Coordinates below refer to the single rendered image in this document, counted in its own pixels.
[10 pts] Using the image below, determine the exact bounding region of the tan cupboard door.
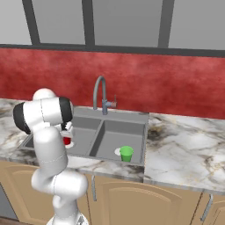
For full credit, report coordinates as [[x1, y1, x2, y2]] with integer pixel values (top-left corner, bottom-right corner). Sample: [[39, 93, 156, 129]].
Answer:
[[0, 160, 92, 225], [87, 174, 204, 225], [190, 192, 225, 225]]

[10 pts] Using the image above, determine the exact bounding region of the dark grey window frame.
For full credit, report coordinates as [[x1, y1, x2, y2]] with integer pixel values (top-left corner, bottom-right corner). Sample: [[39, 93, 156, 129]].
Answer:
[[0, 0, 225, 58]]

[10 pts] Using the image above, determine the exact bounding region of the grey cupboard handle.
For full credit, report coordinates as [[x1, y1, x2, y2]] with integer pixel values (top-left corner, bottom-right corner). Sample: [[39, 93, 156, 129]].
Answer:
[[91, 174, 98, 202], [200, 193, 214, 222]]

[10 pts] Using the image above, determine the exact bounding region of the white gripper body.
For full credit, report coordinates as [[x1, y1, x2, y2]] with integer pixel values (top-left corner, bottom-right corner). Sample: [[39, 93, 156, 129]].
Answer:
[[61, 127, 75, 139]]

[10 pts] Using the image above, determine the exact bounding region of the grey appliance front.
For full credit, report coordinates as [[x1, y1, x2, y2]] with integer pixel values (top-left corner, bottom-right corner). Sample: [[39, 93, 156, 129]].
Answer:
[[0, 183, 19, 221]]

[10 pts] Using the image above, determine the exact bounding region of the red cup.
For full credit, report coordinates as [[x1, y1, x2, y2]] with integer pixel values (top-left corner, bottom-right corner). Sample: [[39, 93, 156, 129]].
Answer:
[[62, 136, 73, 147]]

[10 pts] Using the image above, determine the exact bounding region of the grey curved tap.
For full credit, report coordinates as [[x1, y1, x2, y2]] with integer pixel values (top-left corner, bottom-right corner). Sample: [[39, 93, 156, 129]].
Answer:
[[92, 75, 119, 116]]

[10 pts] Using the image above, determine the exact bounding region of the green cup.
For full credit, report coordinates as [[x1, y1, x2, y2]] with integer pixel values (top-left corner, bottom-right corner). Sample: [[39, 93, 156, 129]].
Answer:
[[119, 145, 134, 163]]

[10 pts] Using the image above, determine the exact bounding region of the grey double basin sink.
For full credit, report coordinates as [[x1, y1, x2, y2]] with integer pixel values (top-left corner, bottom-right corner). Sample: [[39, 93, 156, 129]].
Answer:
[[18, 105, 150, 168]]

